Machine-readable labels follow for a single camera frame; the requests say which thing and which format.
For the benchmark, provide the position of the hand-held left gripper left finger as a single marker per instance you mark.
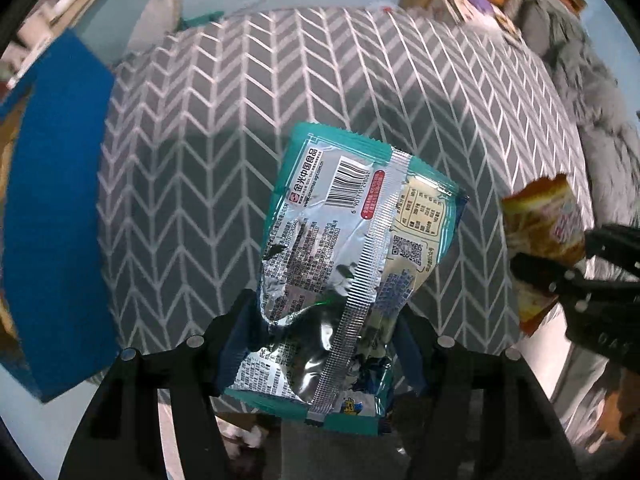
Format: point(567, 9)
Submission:
point(237, 342)

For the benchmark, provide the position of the teal plastic basket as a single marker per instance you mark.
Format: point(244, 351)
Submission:
point(202, 19)

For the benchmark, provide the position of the white handheld appliance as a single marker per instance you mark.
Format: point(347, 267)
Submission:
point(47, 15)

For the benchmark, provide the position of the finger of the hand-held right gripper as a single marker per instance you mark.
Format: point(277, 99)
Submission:
point(620, 247)
point(547, 280)

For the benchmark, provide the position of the silver teal snack packet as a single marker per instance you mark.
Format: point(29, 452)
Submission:
point(330, 240)

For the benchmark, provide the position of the purple object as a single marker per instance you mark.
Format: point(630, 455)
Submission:
point(478, 2)

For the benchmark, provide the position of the yellow orange snack packet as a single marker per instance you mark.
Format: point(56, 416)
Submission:
point(542, 220)

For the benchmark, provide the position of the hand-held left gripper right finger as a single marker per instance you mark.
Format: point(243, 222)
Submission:
point(409, 357)

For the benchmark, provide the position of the grey jacket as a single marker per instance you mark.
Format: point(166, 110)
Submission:
point(585, 85)

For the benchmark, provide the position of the blue cardboard box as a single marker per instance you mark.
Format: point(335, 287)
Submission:
point(60, 200)

